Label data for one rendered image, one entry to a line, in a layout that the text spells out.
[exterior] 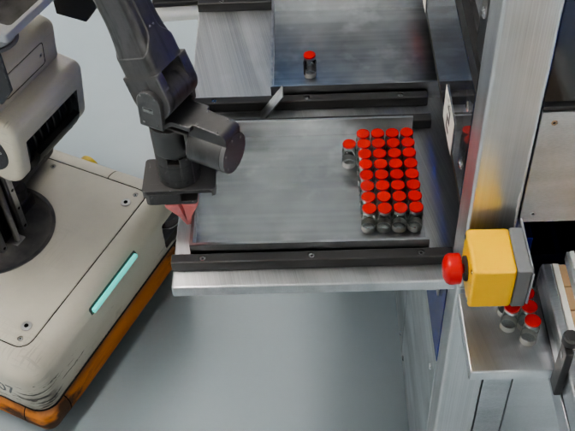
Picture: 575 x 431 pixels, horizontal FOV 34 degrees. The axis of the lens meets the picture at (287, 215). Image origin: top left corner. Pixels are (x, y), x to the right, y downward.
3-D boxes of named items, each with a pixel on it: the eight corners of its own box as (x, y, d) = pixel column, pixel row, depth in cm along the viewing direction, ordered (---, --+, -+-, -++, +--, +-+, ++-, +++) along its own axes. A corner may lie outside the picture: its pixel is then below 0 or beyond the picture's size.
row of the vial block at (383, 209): (382, 149, 148) (384, 127, 145) (391, 233, 136) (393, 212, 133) (369, 149, 148) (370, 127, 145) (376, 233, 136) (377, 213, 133)
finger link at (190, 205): (204, 238, 135) (195, 193, 128) (155, 239, 135) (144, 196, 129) (206, 203, 140) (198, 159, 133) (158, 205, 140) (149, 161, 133)
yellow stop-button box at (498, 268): (514, 262, 122) (523, 226, 116) (524, 307, 117) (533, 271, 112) (457, 264, 122) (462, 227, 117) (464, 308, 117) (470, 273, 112)
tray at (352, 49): (454, 5, 173) (456, -11, 171) (473, 96, 156) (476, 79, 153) (272, 11, 174) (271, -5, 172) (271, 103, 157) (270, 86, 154)
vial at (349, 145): (355, 159, 147) (356, 138, 143) (356, 169, 145) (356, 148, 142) (341, 160, 147) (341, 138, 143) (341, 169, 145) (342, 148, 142)
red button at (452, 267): (468, 265, 120) (471, 245, 117) (472, 290, 117) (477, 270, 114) (439, 266, 120) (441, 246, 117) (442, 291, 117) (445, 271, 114)
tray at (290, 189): (411, 132, 151) (412, 115, 148) (428, 255, 133) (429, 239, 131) (203, 137, 152) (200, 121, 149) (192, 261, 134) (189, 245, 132)
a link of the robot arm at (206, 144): (171, 53, 121) (133, 89, 116) (248, 76, 117) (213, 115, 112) (181, 124, 130) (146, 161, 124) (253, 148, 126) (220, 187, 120)
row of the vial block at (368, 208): (369, 149, 148) (370, 127, 145) (376, 233, 136) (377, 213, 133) (355, 149, 148) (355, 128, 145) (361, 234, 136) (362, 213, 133)
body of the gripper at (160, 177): (216, 198, 129) (210, 160, 124) (143, 201, 130) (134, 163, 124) (218, 165, 134) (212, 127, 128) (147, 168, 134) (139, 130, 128)
